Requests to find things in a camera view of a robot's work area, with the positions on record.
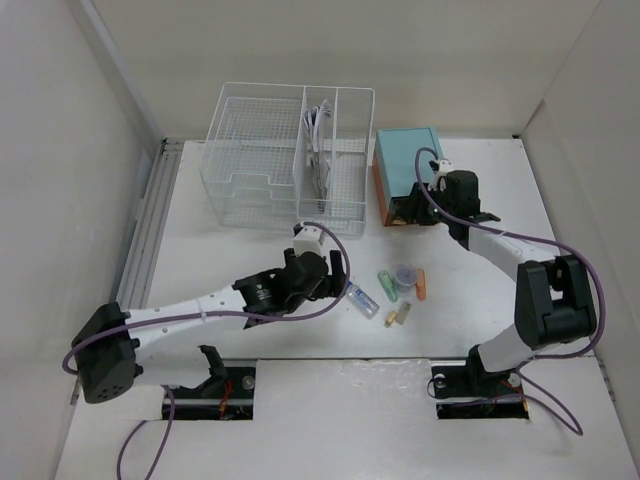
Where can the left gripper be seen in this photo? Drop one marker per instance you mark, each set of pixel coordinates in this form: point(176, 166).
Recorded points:
point(327, 285)

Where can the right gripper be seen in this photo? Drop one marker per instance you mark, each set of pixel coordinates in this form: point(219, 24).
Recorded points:
point(415, 209)

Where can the clear blue spray bottle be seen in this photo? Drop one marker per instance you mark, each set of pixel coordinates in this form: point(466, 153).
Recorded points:
point(362, 301)

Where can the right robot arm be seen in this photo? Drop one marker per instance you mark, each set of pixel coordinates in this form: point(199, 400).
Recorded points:
point(557, 297)

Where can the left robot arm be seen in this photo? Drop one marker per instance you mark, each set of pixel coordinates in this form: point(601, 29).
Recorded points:
point(114, 348)

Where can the teal orange drawer box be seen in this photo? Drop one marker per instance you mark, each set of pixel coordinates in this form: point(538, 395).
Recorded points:
point(394, 168)

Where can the green transparent case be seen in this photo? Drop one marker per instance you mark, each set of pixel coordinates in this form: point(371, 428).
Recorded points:
point(388, 285)

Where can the yellow eraser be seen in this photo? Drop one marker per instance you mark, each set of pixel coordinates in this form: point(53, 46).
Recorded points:
point(390, 319)

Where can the clear jar of paperclips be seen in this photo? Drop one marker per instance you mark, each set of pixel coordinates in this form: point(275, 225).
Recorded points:
point(405, 278)

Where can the orange transparent case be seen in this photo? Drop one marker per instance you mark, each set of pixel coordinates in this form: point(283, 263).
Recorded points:
point(421, 285)

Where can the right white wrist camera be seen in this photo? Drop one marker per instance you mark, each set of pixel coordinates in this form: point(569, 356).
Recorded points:
point(440, 168)

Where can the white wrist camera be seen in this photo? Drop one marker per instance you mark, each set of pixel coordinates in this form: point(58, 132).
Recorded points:
point(308, 239)
point(440, 168)

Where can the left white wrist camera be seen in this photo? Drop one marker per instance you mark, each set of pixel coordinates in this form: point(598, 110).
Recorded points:
point(308, 239)

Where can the white wire desk organizer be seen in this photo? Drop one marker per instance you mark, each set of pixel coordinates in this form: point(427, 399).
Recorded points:
point(252, 164)

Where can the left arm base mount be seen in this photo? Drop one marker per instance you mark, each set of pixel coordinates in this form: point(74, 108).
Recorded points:
point(225, 394)

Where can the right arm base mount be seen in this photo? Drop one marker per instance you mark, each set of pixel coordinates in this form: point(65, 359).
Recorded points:
point(463, 391)

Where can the aluminium rail left side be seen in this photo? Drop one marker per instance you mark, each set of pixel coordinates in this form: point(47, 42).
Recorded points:
point(132, 283)

